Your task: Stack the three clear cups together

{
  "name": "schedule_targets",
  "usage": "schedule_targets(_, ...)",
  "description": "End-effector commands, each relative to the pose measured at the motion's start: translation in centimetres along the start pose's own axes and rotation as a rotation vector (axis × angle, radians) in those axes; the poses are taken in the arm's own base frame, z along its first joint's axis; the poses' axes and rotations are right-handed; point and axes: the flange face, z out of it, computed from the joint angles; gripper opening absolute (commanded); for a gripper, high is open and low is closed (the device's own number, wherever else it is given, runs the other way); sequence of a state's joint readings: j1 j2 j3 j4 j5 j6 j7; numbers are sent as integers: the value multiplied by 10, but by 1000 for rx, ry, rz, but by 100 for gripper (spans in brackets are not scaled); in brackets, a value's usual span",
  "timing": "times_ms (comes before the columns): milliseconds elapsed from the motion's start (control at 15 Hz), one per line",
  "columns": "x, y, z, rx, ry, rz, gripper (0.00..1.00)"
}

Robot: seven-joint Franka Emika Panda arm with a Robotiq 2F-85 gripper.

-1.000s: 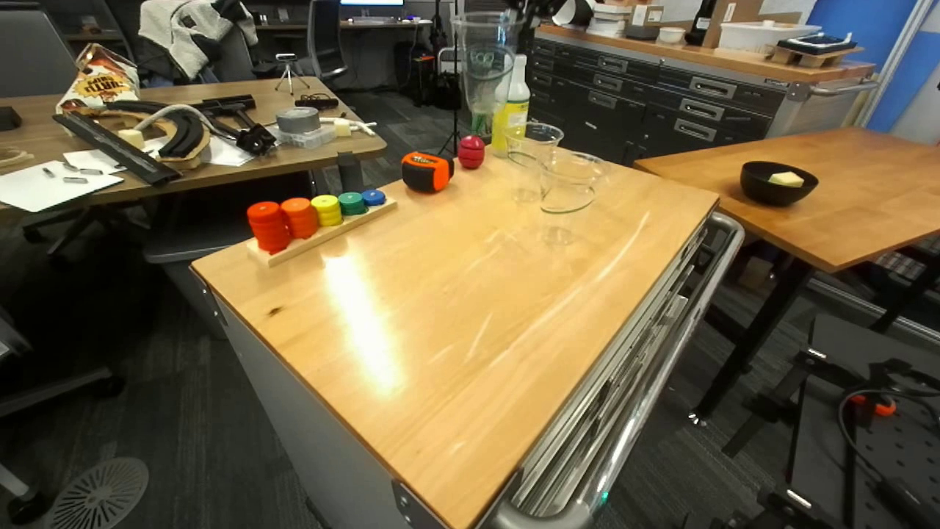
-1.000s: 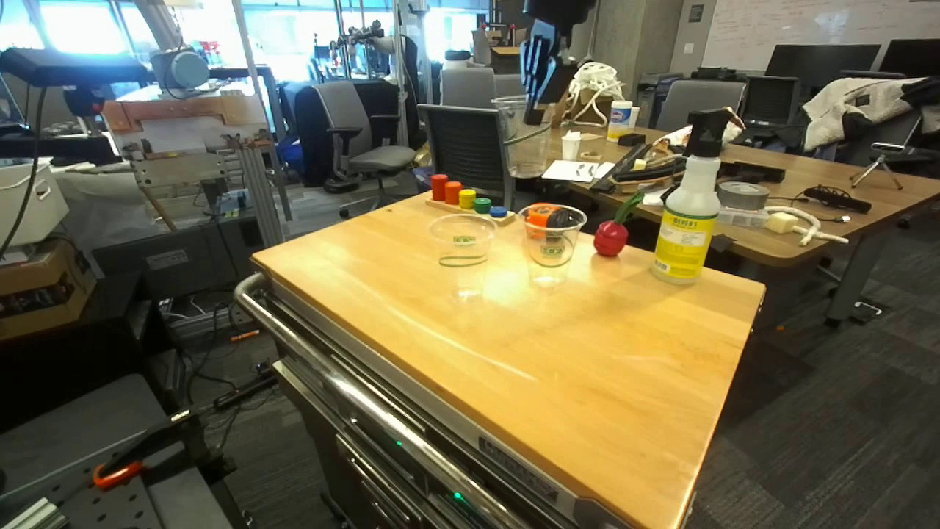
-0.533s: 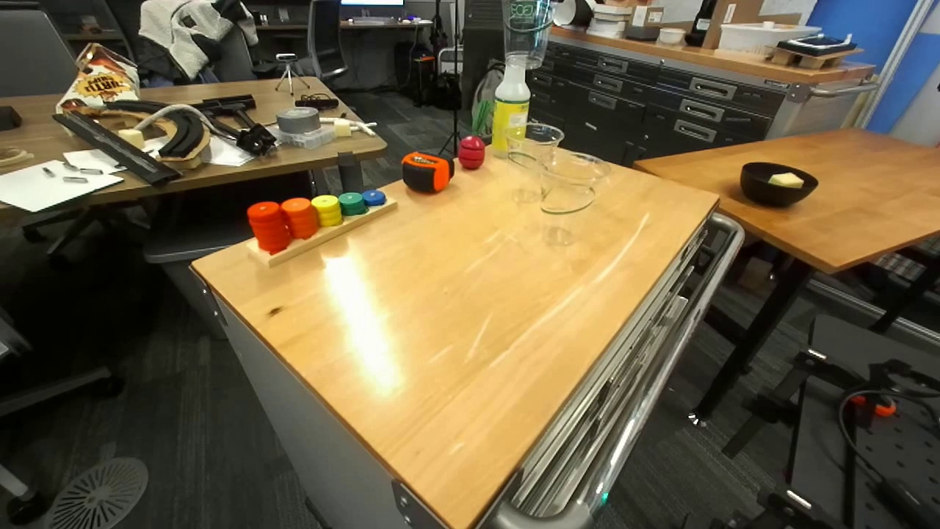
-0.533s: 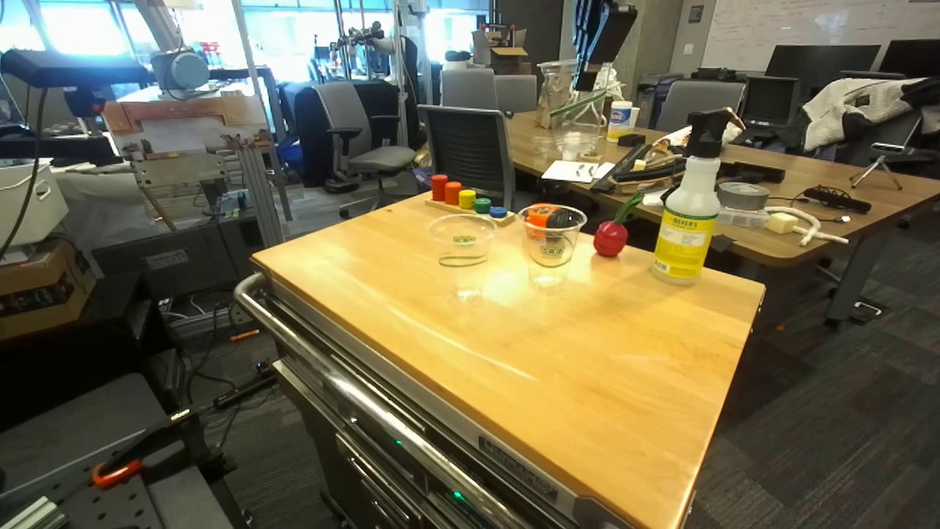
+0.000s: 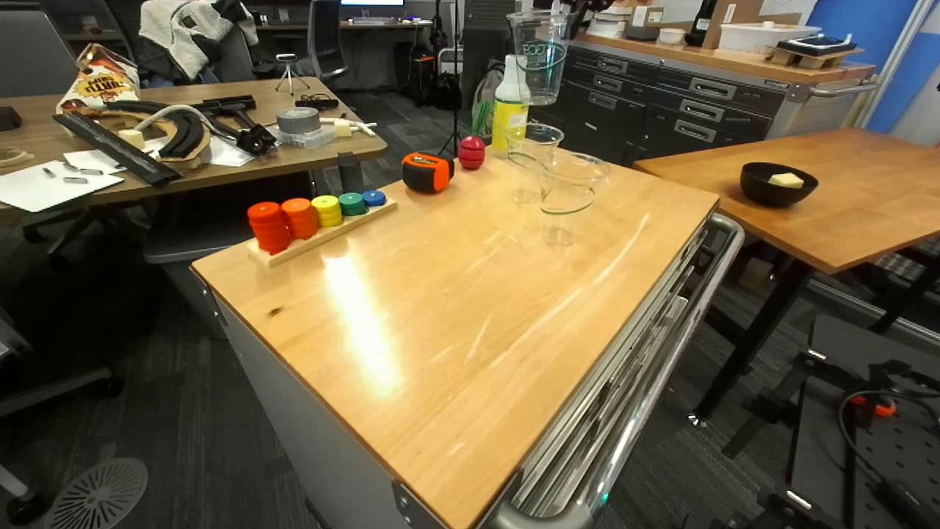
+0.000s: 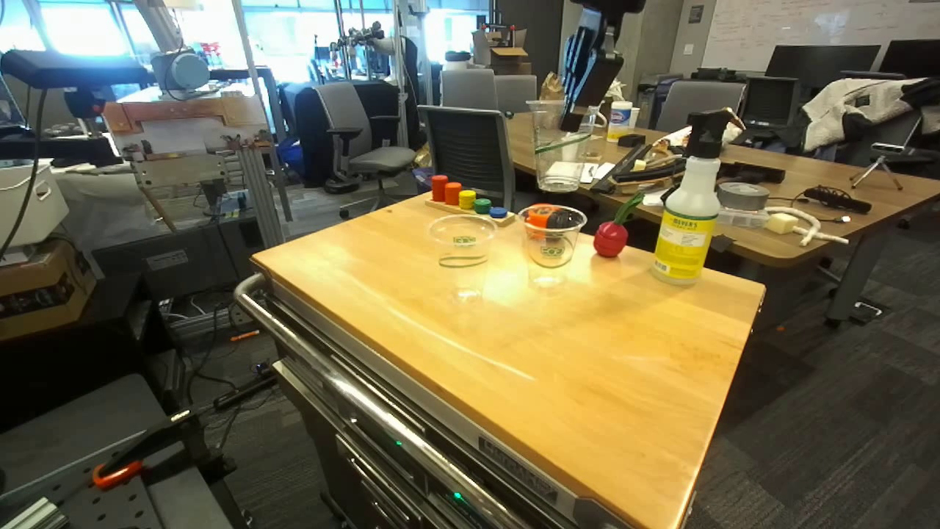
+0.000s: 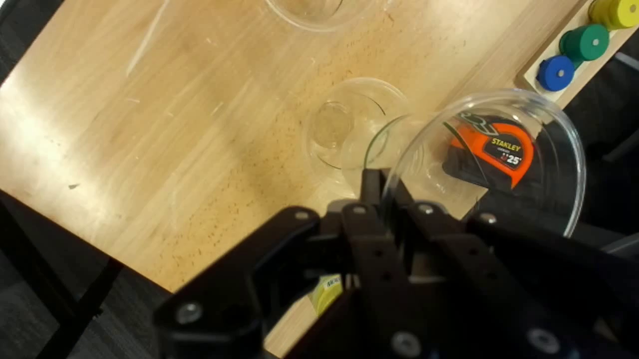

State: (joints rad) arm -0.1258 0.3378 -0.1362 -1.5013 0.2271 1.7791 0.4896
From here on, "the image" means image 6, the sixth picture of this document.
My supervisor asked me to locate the small cardboard box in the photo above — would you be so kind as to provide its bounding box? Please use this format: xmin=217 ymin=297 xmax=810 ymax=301
xmin=486 ymin=41 xmax=535 ymax=76

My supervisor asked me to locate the dark mesh office chair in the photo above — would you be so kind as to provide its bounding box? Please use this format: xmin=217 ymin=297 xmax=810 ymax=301
xmin=418 ymin=101 xmax=519 ymax=210

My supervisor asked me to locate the white cable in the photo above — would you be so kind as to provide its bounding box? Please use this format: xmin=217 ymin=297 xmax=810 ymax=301
xmin=760 ymin=201 xmax=851 ymax=248

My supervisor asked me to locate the wide black monitor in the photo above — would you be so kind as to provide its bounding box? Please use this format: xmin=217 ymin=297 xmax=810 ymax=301
xmin=763 ymin=41 xmax=885 ymax=99

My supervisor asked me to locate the grey bowl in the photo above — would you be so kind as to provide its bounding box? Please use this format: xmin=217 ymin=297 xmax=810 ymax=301
xmin=716 ymin=179 xmax=773 ymax=234

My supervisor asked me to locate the white bottle with blue label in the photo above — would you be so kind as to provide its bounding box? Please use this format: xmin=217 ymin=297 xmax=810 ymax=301
xmin=606 ymin=94 xmax=641 ymax=147

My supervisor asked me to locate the brown cardboard sheet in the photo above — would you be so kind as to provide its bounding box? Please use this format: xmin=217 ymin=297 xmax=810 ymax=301
xmin=99 ymin=88 xmax=270 ymax=157

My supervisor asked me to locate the clear glass bowl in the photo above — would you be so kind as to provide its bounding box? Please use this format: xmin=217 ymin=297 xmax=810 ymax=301
xmin=424 ymin=210 xmax=499 ymax=301

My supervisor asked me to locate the grey base plate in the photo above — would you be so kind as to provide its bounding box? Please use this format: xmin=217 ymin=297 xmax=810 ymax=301
xmin=0 ymin=369 xmax=237 ymax=529

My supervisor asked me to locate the spray bottle with yellow label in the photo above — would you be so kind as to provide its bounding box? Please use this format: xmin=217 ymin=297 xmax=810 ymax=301
xmin=649 ymin=107 xmax=734 ymax=288

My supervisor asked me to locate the orange clamp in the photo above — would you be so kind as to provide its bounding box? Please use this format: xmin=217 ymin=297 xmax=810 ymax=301
xmin=89 ymin=456 xmax=148 ymax=492

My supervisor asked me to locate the black perforated board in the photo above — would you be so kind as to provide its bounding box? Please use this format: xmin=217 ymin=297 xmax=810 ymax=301
xmin=61 ymin=472 xmax=164 ymax=529

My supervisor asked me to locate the white bucket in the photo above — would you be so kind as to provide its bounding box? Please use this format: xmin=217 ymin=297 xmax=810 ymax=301
xmin=0 ymin=157 xmax=74 ymax=251

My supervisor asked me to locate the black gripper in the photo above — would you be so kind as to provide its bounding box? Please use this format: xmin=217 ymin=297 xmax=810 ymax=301
xmin=559 ymin=0 xmax=649 ymax=134

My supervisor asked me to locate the flat black device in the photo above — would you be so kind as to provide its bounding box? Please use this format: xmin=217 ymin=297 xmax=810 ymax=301
xmin=798 ymin=181 xmax=875 ymax=216

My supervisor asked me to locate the grey office chair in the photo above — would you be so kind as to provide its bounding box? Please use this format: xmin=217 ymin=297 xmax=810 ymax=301
xmin=314 ymin=78 xmax=421 ymax=197
xmin=653 ymin=76 xmax=753 ymax=134

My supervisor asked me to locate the metal tool cart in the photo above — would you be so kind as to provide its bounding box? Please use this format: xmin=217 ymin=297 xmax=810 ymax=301
xmin=233 ymin=191 xmax=770 ymax=529

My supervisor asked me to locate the white jacket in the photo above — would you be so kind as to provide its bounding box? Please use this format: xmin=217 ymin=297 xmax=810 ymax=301
xmin=798 ymin=72 xmax=929 ymax=156

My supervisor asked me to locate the small black monitor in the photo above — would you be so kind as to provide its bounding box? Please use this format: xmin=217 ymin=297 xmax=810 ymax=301
xmin=741 ymin=72 xmax=803 ymax=129

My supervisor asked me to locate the brown cardboard box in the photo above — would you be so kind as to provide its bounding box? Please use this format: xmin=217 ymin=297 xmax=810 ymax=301
xmin=0 ymin=237 xmax=102 ymax=344

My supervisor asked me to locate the wooden office desk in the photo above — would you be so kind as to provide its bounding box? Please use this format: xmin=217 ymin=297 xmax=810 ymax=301
xmin=503 ymin=107 xmax=940 ymax=331

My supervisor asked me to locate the light grey chair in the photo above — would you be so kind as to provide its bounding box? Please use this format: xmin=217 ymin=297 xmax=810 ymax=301
xmin=437 ymin=63 xmax=540 ymax=113

